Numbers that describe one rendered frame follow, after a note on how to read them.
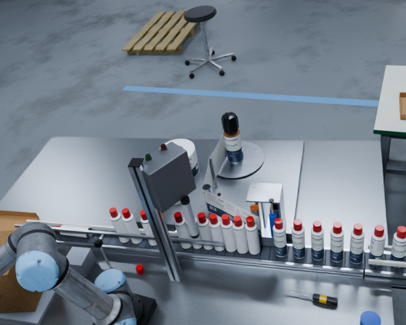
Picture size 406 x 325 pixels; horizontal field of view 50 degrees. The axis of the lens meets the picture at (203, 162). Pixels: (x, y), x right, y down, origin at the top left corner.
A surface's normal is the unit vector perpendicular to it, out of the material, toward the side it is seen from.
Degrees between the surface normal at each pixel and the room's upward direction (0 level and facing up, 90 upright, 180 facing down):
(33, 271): 84
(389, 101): 0
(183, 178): 90
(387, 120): 0
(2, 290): 90
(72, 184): 0
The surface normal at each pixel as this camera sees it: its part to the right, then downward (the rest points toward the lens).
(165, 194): 0.64, 0.40
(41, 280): 0.24, 0.48
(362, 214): -0.18, -0.76
